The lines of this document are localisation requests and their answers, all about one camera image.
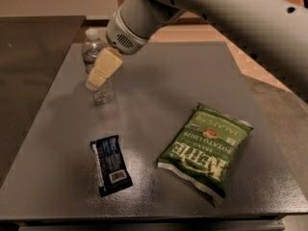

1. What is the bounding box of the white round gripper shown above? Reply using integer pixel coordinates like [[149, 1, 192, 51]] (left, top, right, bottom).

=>
[[86, 7, 150, 91]]

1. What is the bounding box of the clear plastic water bottle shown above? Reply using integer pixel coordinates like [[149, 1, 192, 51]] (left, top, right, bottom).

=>
[[81, 29, 115, 106]]

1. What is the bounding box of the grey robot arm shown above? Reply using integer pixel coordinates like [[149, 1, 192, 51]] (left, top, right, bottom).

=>
[[106, 0, 308, 101]]

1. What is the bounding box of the dark blue rxbar wrapper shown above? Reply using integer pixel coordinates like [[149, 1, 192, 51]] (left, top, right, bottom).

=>
[[90, 136, 133, 196]]

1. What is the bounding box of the green jalapeno chips bag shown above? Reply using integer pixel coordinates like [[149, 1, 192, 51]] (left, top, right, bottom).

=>
[[158, 103, 253, 205]]

